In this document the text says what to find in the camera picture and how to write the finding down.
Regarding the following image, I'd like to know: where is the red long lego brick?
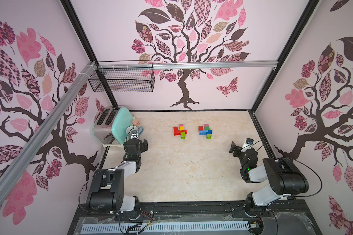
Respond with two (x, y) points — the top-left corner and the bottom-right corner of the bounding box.
(174, 130), (187, 136)

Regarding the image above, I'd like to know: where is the blue long lego brick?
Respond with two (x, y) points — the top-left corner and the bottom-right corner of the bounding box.
(199, 130), (213, 135)

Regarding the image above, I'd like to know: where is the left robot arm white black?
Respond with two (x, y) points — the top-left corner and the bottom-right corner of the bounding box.
(78, 138), (149, 216)

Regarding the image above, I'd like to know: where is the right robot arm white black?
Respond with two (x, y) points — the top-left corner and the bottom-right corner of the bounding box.
(229, 138), (309, 217)

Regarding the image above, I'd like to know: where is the blue floral mug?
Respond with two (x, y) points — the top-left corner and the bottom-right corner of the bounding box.
(126, 126), (144, 141)

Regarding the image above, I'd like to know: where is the pink patterned small jar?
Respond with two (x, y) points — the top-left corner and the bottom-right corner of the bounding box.
(132, 118), (140, 127)

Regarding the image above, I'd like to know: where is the mint green toaster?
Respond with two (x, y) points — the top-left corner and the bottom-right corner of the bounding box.
(93, 107), (134, 145)

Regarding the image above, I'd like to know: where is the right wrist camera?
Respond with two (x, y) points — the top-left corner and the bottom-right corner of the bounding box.
(243, 138), (254, 147)

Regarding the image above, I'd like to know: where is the white slotted cable duct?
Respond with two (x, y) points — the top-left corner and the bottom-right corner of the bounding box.
(80, 221), (250, 235)

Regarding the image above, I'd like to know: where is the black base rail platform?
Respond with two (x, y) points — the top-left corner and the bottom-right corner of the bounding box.
(68, 200), (322, 235)

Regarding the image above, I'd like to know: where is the black wire basket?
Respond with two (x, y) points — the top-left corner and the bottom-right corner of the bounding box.
(96, 60), (156, 92)

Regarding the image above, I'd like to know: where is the aluminium frame rail back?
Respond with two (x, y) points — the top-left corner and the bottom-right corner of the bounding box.
(98, 61), (278, 70)

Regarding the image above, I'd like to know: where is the aluminium frame rail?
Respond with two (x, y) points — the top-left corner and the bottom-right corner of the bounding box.
(98, 61), (278, 70)
(0, 61), (97, 206)

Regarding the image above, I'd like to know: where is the aluminium frame rail left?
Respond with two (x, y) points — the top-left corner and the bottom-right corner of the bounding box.
(0, 61), (97, 206)

